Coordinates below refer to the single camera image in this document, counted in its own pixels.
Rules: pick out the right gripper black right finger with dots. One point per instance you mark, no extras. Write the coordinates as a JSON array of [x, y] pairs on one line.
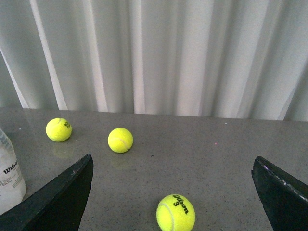
[[284, 197]]

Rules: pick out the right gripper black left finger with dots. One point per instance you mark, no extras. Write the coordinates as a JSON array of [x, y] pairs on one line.
[[58, 206]]

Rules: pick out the clear Wilson tennis ball can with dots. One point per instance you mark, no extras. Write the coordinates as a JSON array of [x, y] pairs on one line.
[[12, 183]]

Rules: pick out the tennis ball far left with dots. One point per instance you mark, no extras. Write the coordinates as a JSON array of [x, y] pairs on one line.
[[58, 129]]

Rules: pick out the tennis ball centre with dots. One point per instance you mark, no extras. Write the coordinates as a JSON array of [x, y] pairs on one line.
[[120, 140]]

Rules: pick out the Wilson 3 tennis ball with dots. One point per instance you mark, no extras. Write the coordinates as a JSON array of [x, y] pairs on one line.
[[175, 213]]

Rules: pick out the white pleated curtain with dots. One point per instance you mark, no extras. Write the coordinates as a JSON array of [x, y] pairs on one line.
[[220, 58]]

